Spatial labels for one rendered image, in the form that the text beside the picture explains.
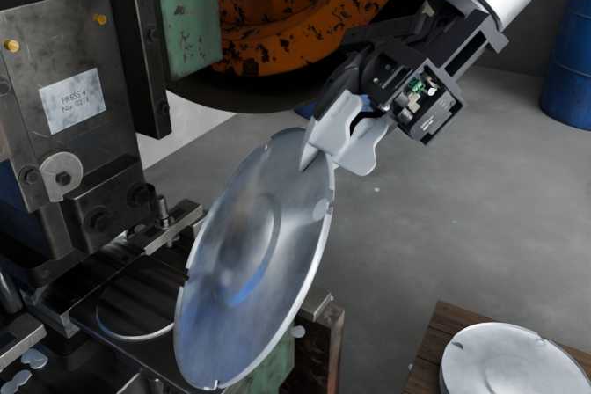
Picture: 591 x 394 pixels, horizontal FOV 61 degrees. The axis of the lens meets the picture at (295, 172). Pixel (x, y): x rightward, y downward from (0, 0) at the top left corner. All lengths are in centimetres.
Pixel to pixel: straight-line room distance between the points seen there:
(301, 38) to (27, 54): 38
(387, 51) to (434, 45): 4
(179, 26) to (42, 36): 15
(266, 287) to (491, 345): 80
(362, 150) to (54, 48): 32
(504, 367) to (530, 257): 98
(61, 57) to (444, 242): 171
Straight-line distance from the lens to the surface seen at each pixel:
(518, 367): 119
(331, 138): 46
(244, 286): 51
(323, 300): 89
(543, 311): 191
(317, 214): 45
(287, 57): 79
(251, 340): 47
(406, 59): 44
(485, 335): 123
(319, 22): 74
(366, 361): 162
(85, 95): 60
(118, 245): 82
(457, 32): 46
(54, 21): 56
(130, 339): 68
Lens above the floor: 129
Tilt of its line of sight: 33 degrees down
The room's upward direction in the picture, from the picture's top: straight up
